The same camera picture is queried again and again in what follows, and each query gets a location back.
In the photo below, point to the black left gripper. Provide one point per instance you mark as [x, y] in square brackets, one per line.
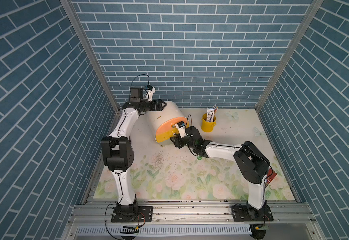
[159, 108]

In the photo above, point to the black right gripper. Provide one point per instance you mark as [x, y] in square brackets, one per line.
[178, 142]

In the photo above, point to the yellow drawer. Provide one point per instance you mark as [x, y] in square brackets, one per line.
[161, 135]

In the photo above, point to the orange top drawer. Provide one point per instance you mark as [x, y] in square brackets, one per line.
[163, 124]

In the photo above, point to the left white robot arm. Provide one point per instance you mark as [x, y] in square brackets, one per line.
[116, 148]

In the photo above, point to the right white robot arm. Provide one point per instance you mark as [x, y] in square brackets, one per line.
[253, 165]

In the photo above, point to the white round drawer cabinet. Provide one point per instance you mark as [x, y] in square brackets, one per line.
[171, 110]

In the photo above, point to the yellow metal bucket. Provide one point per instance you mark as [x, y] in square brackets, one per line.
[206, 126]

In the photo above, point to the blue white pencil box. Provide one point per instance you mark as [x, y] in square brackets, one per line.
[210, 115]

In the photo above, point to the pencils in bucket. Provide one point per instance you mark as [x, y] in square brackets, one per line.
[215, 108]

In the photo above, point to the red card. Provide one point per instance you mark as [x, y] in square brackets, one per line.
[271, 175]

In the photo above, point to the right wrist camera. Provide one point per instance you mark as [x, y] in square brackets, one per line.
[181, 126]

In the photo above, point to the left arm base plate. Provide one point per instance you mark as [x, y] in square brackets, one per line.
[129, 214]

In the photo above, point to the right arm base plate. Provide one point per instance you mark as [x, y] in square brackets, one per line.
[249, 214]

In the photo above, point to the aluminium mounting rail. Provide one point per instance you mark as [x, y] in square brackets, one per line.
[195, 212]

